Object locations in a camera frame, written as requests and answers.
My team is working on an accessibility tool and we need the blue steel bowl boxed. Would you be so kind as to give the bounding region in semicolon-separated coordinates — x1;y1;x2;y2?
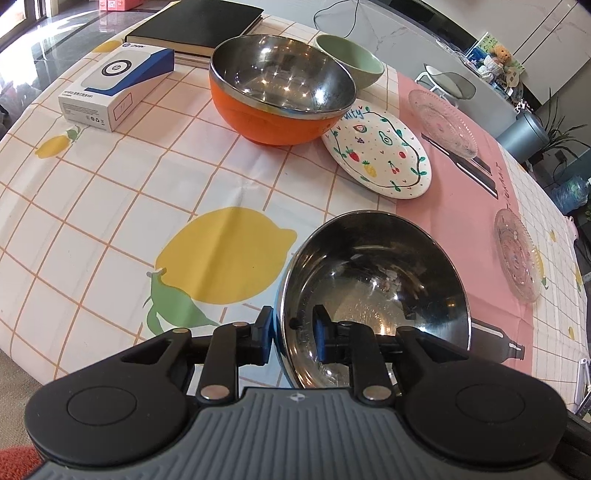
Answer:
276;210;472;388

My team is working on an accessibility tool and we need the white fruity painted plate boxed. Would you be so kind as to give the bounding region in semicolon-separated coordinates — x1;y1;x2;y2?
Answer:
322;99;433;200

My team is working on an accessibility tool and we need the clear glass plate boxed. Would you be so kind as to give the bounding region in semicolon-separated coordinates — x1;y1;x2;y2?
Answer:
494;208;542;304
409;88;478;160

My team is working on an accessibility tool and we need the orange steel bowl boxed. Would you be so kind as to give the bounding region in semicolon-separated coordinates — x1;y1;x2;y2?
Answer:
208;34;356;146

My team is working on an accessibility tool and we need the green ceramic bowl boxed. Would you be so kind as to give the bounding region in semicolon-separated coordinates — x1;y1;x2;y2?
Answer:
314;34;386;90

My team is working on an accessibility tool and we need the blue water jug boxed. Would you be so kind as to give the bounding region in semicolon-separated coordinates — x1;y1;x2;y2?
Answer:
550;175;591;215

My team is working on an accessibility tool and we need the white blue product box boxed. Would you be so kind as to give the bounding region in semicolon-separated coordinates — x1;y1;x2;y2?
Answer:
58;43;174;132

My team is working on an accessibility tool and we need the grey metal trash can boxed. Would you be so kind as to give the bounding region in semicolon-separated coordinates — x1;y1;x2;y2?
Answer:
497;110;550;163

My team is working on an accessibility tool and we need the white rolling stool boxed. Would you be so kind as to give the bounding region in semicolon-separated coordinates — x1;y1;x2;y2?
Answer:
415;64;476;107

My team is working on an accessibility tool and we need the potted floor plant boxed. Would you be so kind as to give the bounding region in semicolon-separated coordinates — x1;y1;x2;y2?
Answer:
529;90;590;165

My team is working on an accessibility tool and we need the black book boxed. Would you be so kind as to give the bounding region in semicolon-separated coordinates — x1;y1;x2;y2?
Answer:
126;0;263;57

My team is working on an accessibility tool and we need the teddy bear toy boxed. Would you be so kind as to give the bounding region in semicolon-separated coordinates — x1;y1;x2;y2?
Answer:
489;43;513;68

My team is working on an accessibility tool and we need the black power cable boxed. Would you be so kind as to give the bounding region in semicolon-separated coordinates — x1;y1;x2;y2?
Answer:
312;0;366;38

